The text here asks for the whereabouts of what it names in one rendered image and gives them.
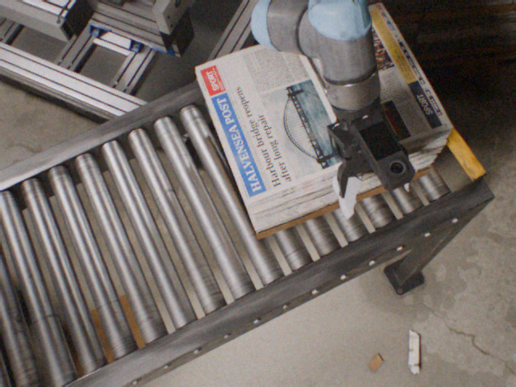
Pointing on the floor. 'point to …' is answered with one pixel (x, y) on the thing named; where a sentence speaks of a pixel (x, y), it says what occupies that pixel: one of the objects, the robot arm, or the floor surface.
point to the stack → (457, 35)
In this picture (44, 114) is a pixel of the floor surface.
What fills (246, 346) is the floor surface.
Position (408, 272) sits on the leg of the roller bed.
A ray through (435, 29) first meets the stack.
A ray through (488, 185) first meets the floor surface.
